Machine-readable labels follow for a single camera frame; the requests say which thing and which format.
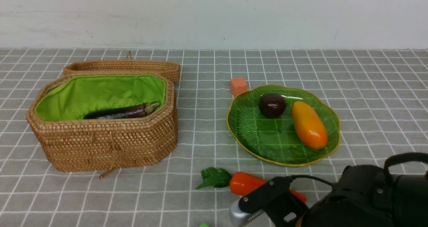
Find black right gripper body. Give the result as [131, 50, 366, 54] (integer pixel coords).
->
[267, 165, 394, 227]

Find yellow-orange toy mango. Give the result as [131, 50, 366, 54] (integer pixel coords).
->
[291, 101, 328, 150]

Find orange toy carrot green leaves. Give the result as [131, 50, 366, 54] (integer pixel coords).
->
[196, 167, 307, 203]

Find dark purple toy plum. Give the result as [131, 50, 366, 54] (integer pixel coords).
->
[258, 93, 287, 119]

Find purple toy eggplant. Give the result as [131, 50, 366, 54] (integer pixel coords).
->
[84, 101, 161, 119]

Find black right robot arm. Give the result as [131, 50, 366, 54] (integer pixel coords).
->
[264, 152, 428, 227]

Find grey checked tablecloth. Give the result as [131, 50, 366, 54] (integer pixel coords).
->
[0, 48, 428, 227]

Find green leaf-shaped glass plate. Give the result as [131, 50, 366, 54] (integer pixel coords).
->
[226, 84, 341, 167]

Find small orange foam cube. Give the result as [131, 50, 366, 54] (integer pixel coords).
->
[229, 77, 248, 97]

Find woven wicker basket lid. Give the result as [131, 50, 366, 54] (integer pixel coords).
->
[63, 50, 181, 83]

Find woven wicker basket green lining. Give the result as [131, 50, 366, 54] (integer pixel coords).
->
[26, 72, 178, 172]

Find black right camera cable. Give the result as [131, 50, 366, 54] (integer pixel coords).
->
[290, 175, 335, 188]

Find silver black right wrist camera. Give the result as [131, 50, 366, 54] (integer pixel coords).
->
[230, 177, 299, 227]

